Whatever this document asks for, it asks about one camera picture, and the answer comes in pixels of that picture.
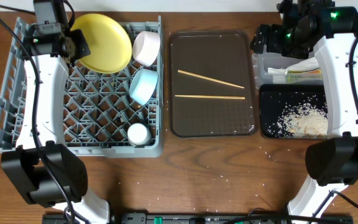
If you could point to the green orange snack wrapper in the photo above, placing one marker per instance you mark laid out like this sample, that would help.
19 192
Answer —
304 70

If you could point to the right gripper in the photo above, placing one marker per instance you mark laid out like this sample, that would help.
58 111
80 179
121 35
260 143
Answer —
274 32

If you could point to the grey dish rack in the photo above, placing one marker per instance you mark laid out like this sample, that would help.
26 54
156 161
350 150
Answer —
97 110

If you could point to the dark brown serving tray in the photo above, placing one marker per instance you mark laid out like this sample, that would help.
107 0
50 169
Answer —
220 54

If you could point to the white paper cup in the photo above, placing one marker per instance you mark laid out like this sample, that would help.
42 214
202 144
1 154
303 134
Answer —
139 135

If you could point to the spilled rice pile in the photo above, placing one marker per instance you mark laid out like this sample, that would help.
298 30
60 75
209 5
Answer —
307 119

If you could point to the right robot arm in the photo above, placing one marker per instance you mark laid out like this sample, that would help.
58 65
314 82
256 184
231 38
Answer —
332 164

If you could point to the pink bowl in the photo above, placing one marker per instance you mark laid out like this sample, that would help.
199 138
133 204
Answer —
146 48

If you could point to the wooden chopstick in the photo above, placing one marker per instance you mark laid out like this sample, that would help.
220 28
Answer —
209 79
212 97

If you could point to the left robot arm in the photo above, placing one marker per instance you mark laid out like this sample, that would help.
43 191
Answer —
41 167

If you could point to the light blue bowl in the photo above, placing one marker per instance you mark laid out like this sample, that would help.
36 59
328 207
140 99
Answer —
143 85

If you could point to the clear plastic bin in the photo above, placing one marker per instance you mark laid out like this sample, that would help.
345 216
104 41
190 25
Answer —
261 63

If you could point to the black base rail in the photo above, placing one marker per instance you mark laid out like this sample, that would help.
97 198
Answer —
141 218

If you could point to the yellow plate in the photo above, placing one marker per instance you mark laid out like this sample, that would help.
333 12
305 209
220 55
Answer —
109 44

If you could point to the black rectangular tray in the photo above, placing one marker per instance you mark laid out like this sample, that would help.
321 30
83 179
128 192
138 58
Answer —
272 97

